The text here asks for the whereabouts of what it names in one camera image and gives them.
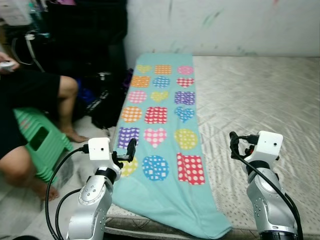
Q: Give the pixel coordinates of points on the white bundle with print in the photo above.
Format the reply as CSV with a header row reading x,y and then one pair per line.
x,y
14,12

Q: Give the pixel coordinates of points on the person in blue shirt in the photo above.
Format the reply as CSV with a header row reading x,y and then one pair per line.
x,y
30,90

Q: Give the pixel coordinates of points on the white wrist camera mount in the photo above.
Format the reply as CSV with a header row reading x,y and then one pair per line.
x,y
99,149
270,145

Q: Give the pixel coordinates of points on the green plastic stool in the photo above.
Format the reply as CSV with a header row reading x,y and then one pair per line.
x,y
45,140

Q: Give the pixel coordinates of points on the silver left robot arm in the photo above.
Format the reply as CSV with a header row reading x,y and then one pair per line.
x,y
92,200

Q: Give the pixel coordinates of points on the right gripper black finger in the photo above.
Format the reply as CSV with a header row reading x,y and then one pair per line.
x,y
235,145

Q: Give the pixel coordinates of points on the teal blanket with coloured patches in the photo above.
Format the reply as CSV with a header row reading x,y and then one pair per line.
x,y
165,200

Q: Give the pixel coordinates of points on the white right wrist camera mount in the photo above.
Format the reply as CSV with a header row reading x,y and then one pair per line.
x,y
270,145

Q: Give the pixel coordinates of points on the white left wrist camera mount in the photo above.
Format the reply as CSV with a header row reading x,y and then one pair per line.
x,y
99,149

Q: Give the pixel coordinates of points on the person's left hand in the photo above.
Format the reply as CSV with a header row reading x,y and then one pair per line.
x,y
7,65

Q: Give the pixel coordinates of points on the blue fabric item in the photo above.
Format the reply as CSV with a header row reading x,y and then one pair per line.
x,y
86,96

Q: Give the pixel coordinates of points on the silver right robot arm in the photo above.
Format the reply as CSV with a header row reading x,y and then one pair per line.
x,y
267,200

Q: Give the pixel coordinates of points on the black bag pile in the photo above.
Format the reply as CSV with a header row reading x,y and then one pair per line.
x,y
85,40

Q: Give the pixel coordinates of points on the quilted beige spotted mattress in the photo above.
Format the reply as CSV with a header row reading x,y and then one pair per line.
x,y
260,100

